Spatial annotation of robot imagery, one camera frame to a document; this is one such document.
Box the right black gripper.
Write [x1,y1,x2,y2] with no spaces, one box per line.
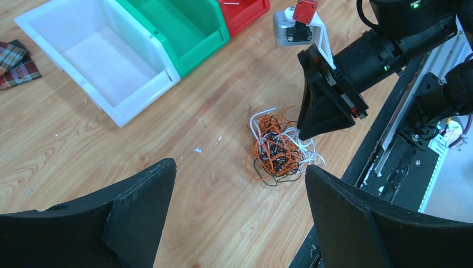
[297,44,369,141]

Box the red plastic bin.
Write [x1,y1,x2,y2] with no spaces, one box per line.
[217,0,271,38]

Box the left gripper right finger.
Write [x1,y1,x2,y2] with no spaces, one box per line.
[305,165,472,267]

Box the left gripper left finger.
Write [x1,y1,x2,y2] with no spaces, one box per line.
[1,158,177,267]

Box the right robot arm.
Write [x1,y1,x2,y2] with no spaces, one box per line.
[297,1,472,140]

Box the green plastic bin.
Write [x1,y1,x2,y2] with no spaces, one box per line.
[119,0,230,78]

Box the plaid cloth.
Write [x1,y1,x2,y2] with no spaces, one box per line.
[1,39,42,90]

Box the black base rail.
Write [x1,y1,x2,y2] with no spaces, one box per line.
[288,22,473,268]

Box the white cable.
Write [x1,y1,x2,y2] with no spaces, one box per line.
[249,107,327,175]

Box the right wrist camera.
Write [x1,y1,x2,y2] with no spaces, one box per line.
[273,0,336,69]

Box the white plastic bin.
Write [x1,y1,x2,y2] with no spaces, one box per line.
[15,0,181,127]

